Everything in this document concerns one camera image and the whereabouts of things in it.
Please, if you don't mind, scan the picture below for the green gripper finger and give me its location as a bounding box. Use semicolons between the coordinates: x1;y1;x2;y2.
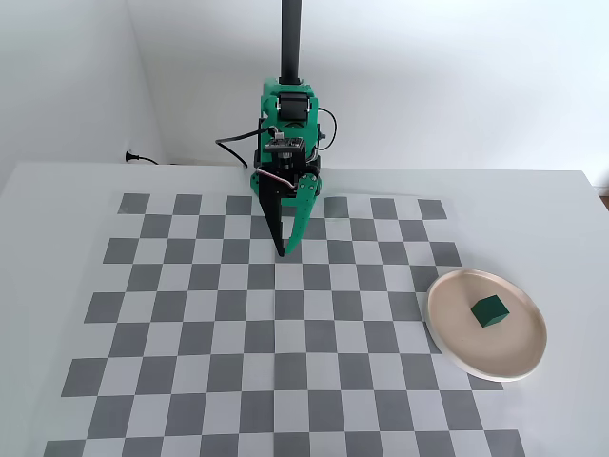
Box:
284;173;321;257

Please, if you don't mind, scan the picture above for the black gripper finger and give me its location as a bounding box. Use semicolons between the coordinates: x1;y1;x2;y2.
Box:
259;193;287;259

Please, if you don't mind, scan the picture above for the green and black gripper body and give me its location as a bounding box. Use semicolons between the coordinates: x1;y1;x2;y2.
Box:
251;164;321;201

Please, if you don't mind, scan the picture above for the dark green dice cube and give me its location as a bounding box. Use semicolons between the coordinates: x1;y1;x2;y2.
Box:
470;294;511;329

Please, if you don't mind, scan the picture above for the beige round plate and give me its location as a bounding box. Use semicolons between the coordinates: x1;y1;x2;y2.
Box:
424;268;549;384

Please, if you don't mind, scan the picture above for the grey white checkerboard mat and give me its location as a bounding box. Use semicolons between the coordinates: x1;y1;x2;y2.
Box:
44;191;527;457

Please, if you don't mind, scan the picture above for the black vertical pole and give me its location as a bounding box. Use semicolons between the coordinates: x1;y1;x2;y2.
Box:
279;0;305;87

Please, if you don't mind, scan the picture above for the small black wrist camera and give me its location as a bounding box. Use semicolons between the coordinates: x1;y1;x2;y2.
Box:
263;135;306;171

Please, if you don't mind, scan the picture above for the thick black camera cable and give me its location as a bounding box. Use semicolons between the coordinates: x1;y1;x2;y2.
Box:
214;129;268;169

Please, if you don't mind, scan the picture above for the thin black motor cable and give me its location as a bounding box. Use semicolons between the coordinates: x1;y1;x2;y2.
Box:
316;108;338;151

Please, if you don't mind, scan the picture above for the black wall plug with cord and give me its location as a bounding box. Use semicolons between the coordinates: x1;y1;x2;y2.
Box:
124;149;161;167

